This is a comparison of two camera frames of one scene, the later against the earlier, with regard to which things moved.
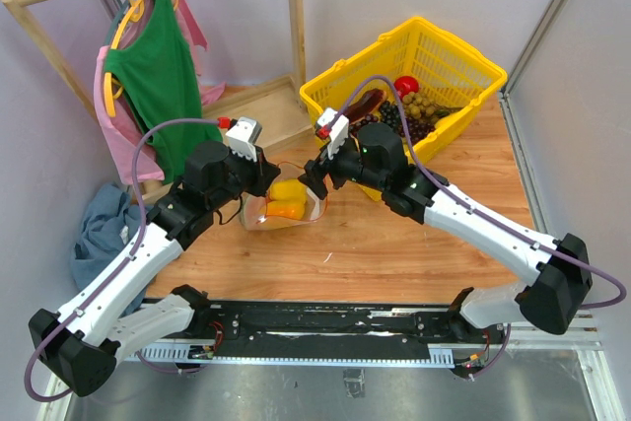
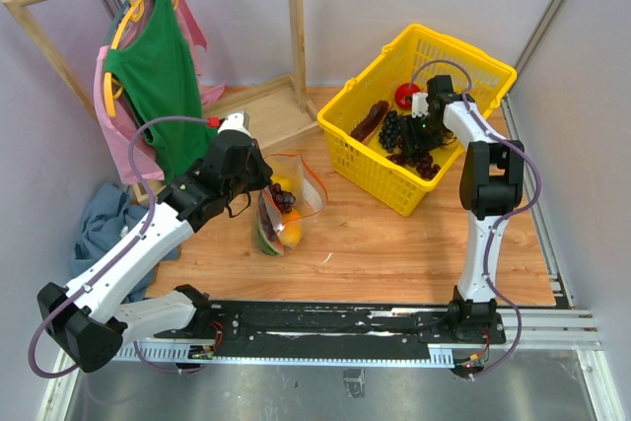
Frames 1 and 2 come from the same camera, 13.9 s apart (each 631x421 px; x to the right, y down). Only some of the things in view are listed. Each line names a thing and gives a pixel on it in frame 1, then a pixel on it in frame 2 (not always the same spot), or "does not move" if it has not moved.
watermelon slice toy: [252, 210] -> [271, 247]
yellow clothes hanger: [134, 11] does not move
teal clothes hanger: [121, 7] does not move
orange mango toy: [293, 209] -> [292, 230]
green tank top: [157, 69] does not move
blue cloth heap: [111, 226] does not move
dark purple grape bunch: [417, 128] -> [274, 202]
